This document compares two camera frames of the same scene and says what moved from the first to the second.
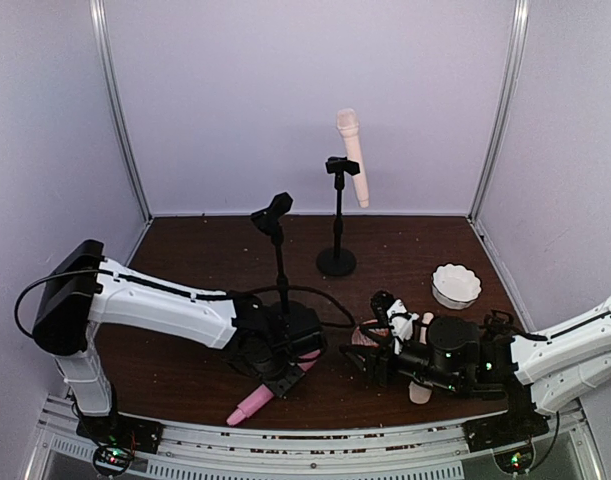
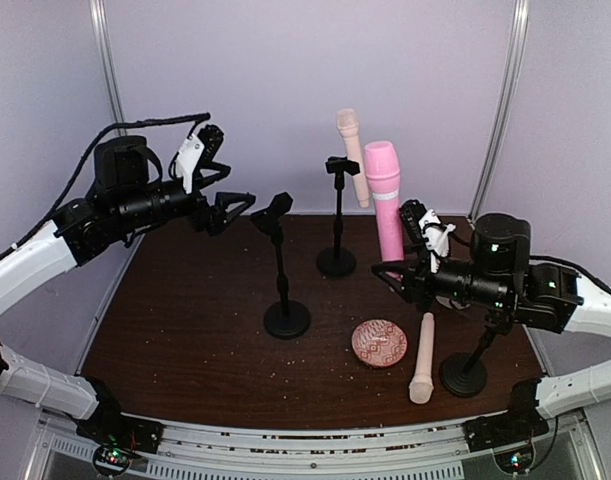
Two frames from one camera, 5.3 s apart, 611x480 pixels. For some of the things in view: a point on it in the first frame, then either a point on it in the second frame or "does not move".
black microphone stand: [338, 261] does not move
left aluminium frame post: [102, 33] does not move
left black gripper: [289, 378] → [203, 206]
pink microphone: [264, 393] → [385, 180]
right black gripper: [385, 362] → [416, 275]
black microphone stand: [268, 221] does not move
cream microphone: [349, 125] does not move
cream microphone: [419, 393] does not move
